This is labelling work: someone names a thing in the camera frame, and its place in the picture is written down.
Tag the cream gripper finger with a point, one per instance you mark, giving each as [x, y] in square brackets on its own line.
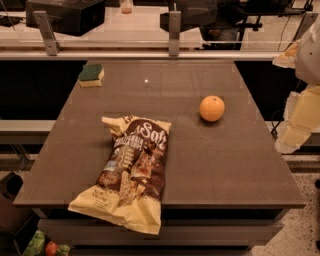
[287, 59]
[301, 118]

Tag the orange fruit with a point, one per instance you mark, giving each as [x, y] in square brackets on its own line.
[211, 108]

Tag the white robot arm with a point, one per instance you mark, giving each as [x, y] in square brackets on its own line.
[307, 67]

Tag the green and yellow sponge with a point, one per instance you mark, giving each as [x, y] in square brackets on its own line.
[91, 75]

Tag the black office chair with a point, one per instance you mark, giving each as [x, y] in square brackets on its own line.
[222, 23]

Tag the clear cup with drink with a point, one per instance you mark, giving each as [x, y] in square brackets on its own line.
[126, 6]

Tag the brown yellow chips bag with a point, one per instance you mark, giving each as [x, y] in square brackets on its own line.
[129, 189]

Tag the black box on shelf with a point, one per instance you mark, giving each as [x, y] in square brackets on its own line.
[71, 17]

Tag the red tomato on floor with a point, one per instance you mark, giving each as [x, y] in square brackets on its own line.
[51, 249]

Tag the green bag on floor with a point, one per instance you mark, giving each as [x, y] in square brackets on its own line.
[36, 245]

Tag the right metal rail bracket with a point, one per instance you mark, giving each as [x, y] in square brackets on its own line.
[307, 20]

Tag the metal rail bracket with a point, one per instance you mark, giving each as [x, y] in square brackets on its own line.
[307, 20]
[174, 32]
[51, 44]

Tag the middle metal rail bracket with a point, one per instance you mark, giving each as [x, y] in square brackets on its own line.
[174, 32]

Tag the left metal rail bracket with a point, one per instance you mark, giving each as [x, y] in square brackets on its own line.
[51, 44]

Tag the glass barrier rail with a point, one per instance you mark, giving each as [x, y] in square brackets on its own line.
[122, 51]

